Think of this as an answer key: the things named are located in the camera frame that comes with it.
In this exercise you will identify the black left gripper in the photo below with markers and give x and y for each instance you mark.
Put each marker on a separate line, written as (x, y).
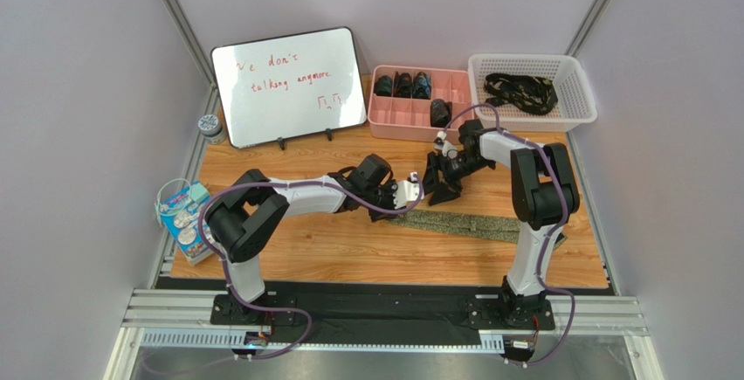
(385, 196)

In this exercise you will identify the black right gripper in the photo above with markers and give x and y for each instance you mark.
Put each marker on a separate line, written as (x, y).
(450, 172)

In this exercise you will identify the green patterned tie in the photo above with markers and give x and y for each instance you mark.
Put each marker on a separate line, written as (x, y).
(504, 229)

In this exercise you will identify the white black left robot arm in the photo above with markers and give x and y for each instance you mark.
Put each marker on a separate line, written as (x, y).
(242, 218)

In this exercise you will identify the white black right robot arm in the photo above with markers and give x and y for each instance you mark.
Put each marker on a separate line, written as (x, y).
(544, 196)

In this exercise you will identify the rolled dark tie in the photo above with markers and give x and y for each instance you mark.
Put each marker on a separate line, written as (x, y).
(440, 113)
(421, 87)
(402, 87)
(384, 86)

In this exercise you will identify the pink divided organizer box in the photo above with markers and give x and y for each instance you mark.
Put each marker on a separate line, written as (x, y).
(409, 119)

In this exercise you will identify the black camouflage tie in basket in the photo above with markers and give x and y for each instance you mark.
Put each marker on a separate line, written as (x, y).
(530, 94)

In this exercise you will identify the white plastic basket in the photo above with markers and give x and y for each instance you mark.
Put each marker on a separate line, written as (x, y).
(576, 104)

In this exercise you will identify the light blue power adapter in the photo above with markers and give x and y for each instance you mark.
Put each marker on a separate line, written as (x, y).
(197, 193)

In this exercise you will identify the small patterned round jar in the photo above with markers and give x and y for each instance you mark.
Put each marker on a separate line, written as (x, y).
(211, 128)

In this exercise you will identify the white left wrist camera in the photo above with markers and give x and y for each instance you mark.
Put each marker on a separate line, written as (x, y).
(408, 193)

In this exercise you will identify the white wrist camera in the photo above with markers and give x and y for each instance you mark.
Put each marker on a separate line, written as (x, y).
(444, 147)
(408, 193)

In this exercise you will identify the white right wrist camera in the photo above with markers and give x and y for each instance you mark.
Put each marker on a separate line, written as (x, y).
(444, 147)

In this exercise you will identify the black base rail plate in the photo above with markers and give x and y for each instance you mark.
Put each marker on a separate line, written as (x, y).
(377, 314)

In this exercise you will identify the white whiteboard black frame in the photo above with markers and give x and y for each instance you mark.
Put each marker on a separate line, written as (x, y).
(286, 87)

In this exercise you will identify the aluminium frame rail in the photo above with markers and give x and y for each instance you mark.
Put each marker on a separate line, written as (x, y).
(180, 318)

